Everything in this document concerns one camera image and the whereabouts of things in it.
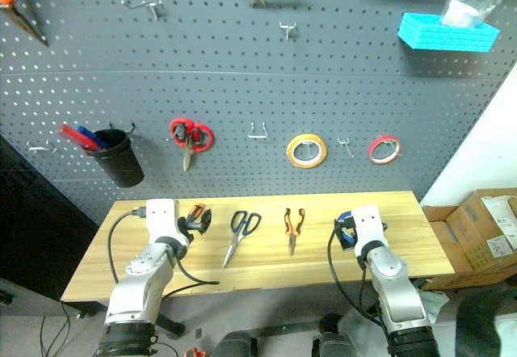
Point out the black hanging cup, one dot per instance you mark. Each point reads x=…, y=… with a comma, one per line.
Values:
x=121, y=167

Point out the black table leg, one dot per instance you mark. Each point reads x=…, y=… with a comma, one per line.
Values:
x=169, y=324

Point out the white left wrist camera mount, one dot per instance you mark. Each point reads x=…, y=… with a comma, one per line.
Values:
x=161, y=219

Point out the open cardboard box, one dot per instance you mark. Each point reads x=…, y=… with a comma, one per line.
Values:
x=448, y=276

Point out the yellow tape roll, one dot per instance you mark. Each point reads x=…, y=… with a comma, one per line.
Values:
x=290, y=151

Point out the cardboard box with labels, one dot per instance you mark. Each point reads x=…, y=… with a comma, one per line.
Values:
x=480, y=236

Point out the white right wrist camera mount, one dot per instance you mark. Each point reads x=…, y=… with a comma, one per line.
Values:
x=365, y=228

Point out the grey metal pegboard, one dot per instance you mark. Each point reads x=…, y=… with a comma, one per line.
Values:
x=242, y=70

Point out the red tape roll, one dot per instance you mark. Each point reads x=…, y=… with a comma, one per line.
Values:
x=383, y=162

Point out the blue tape roll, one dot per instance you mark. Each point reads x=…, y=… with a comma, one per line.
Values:
x=344, y=215

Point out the cyan plastic bin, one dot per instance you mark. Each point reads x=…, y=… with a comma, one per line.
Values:
x=448, y=36

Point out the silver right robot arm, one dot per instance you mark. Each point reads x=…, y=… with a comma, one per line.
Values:
x=396, y=292

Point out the black table crossbar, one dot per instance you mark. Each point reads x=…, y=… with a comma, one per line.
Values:
x=291, y=328

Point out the orange black utility knife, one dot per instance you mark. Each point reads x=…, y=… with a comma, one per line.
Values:
x=197, y=208

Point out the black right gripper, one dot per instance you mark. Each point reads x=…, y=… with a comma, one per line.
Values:
x=351, y=239

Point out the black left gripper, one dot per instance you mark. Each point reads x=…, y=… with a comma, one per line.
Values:
x=194, y=229

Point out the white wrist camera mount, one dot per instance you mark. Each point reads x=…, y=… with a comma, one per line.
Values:
x=161, y=219
x=365, y=228

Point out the blue pen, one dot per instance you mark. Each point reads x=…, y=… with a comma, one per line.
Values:
x=95, y=139

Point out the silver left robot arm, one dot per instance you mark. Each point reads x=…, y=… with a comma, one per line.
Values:
x=133, y=292

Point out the silver double pegboard hook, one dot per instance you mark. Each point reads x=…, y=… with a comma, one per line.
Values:
x=151, y=7

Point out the orange black needle-nose pliers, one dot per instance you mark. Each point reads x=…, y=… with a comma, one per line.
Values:
x=291, y=240

